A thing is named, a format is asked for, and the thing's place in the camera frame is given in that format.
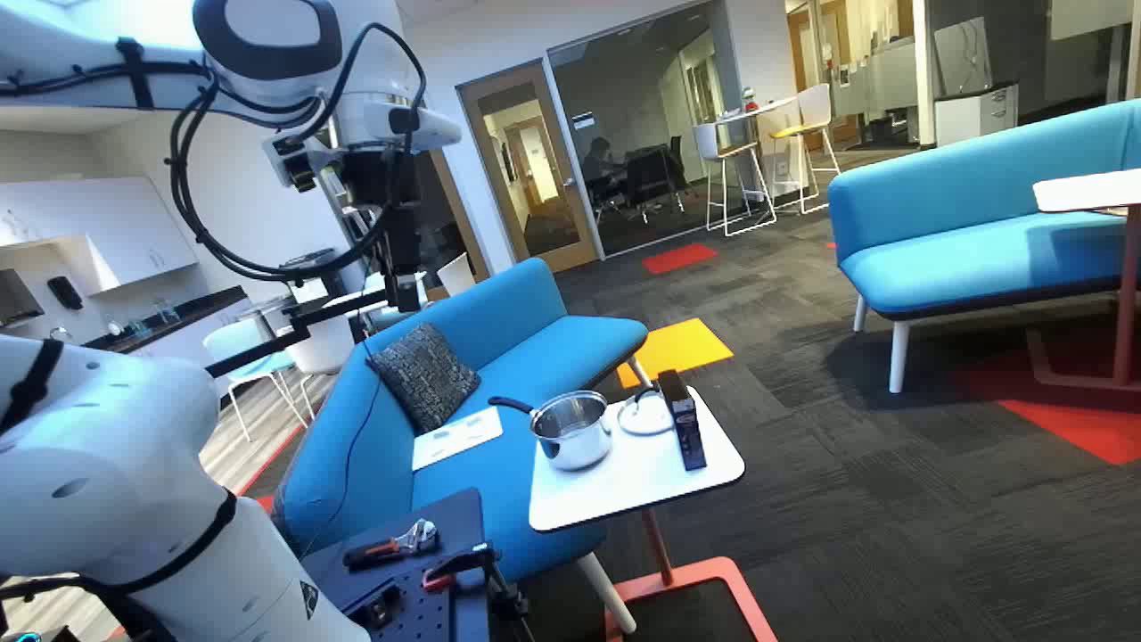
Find silver pot with handle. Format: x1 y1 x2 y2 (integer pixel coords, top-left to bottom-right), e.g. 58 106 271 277
484 388 617 475

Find small black tool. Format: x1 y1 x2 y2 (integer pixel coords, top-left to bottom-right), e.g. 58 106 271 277
351 582 405 635

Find white side table orange frame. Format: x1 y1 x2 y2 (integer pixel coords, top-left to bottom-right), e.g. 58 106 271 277
524 383 782 642
1029 166 1141 397

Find white high table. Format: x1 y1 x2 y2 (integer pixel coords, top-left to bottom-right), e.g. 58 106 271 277
713 94 825 206

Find perforated tool board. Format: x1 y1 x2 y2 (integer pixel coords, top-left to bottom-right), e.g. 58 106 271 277
298 485 531 642

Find black red hand tool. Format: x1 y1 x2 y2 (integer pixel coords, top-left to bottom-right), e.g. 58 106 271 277
344 516 441 575

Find black countertop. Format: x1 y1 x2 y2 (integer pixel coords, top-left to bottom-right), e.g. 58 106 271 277
81 282 253 358

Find blue sofa white legs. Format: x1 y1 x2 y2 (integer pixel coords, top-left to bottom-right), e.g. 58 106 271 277
276 256 651 586
827 98 1141 399

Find yellow seat high stool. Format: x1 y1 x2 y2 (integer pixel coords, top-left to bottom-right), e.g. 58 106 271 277
772 82 845 220

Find light blue chair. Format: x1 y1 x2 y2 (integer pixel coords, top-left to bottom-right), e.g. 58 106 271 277
195 315 315 447

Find grey patterned cushion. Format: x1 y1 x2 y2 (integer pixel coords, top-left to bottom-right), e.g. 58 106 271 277
364 324 482 438

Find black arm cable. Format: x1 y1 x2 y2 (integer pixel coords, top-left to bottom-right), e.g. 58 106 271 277
0 22 435 288

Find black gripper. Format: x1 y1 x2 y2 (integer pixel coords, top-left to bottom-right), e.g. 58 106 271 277
344 145 435 315

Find black horizontal bar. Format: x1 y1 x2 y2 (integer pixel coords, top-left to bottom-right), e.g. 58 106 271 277
200 282 396 383

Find red handled clamp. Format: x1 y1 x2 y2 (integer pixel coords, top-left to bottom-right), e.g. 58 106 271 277
420 541 497 598

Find white paper sheet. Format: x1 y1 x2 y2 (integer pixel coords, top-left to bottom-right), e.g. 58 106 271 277
410 405 506 475

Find grey printer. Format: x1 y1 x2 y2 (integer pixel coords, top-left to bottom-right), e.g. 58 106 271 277
282 245 371 308

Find white high stool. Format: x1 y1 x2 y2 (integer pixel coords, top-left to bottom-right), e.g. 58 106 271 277
697 119 782 238

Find white low cabinet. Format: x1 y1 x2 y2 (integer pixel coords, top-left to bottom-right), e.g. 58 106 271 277
932 82 1022 149

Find glass pot lid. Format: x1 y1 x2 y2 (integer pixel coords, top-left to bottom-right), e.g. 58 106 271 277
613 385 686 438

